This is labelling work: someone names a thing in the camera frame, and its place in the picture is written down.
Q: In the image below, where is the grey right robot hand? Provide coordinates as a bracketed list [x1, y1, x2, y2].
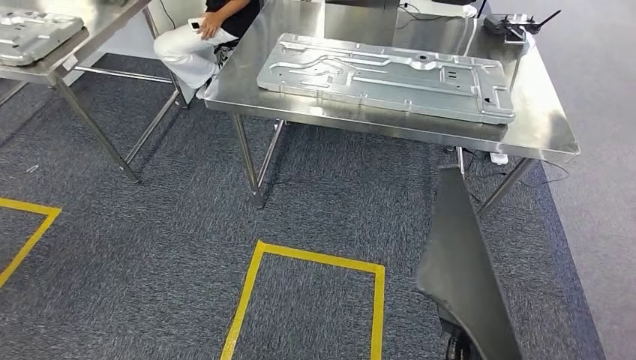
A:
[439, 316, 481, 360]

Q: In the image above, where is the black plastic plate frame part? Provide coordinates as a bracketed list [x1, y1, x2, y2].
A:
[416, 165, 524, 360]

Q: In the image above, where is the stainless steel workbench table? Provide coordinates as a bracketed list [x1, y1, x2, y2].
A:
[0, 0, 190, 185]
[203, 0, 581, 210]

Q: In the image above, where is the yellow floor tape marking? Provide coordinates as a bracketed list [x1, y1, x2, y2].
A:
[220, 241, 386, 360]

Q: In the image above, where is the large stamped metal plate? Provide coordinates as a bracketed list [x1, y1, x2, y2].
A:
[0, 10, 86, 67]
[256, 32, 516, 125]

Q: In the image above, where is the white table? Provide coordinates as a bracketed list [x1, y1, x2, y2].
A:
[397, 0, 479, 19]

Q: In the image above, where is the grey laptop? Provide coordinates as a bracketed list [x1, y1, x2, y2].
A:
[324, 0, 401, 8]

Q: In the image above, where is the seated person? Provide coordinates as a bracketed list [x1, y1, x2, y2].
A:
[152, 0, 262, 101]

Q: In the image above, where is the person's hand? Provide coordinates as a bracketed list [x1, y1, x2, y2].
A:
[197, 10, 223, 41]

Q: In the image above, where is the black floor cable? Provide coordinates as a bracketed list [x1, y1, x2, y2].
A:
[464, 148, 572, 206]

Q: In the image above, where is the black cable on table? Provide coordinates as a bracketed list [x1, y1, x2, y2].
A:
[396, 2, 449, 31]

